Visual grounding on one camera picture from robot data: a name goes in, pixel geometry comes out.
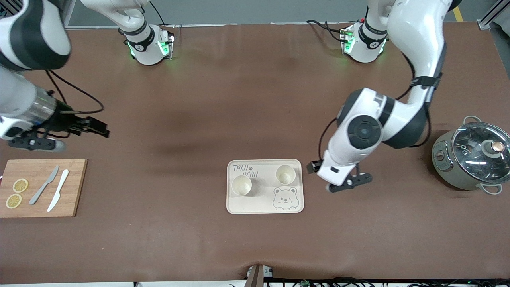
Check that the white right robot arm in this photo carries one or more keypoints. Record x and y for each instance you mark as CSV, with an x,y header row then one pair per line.
x,y
36,36

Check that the grey plastic knife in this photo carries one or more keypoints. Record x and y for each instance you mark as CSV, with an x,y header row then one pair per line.
x,y
43,186

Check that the glass pot lid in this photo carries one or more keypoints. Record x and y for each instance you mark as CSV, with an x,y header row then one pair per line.
x,y
474,159

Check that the grey table edge mount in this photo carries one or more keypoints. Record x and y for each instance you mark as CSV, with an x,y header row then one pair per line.
x,y
257,275

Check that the lemon slice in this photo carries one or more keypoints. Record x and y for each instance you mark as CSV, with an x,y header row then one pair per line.
x,y
14,201
20,185

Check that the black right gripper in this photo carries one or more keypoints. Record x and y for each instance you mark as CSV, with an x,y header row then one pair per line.
x,y
63,120

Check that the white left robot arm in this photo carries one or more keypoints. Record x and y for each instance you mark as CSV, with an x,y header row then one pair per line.
x,y
414,32

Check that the bamboo cutting board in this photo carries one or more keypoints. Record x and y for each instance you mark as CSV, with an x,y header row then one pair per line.
x,y
75,187

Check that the aluminium frame profile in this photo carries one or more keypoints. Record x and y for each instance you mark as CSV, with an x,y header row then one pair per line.
x,y
492,14
68,14

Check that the cream tray with bear print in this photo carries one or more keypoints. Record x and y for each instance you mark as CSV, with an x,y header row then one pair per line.
x,y
263,203

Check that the white plastic knife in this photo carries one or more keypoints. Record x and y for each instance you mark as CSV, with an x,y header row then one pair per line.
x,y
59,189

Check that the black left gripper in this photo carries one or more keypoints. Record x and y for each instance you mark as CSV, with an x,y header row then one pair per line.
x,y
317,167

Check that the white plastic cup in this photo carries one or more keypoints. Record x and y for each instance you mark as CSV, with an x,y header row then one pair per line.
x,y
242,185
285,174

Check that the grey electric cooking pot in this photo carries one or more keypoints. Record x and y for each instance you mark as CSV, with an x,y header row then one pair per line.
x,y
443,169

